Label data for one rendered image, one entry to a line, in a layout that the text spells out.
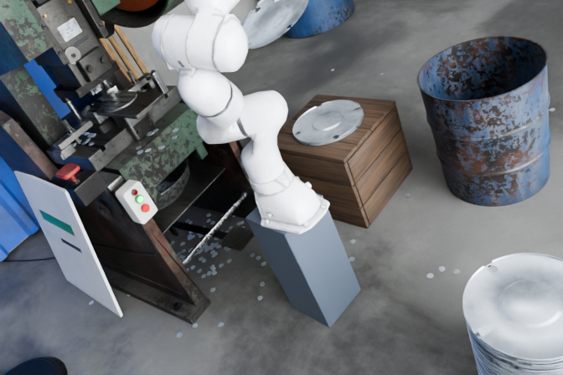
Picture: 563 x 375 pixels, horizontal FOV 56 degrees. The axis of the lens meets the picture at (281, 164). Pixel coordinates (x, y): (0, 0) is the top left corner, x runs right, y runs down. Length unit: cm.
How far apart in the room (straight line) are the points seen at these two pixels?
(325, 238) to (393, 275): 36
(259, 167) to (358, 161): 59
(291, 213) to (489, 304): 55
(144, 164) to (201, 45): 84
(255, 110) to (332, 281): 67
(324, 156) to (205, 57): 91
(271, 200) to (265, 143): 18
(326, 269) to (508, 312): 61
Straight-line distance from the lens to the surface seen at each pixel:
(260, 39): 189
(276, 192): 150
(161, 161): 193
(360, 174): 198
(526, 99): 183
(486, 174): 196
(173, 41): 116
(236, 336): 197
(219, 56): 111
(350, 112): 211
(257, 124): 138
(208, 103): 119
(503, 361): 132
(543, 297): 135
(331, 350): 179
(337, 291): 179
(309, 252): 162
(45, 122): 215
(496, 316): 133
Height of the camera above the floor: 142
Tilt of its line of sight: 33 degrees down
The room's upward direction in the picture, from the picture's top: 24 degrees counter-clockwise
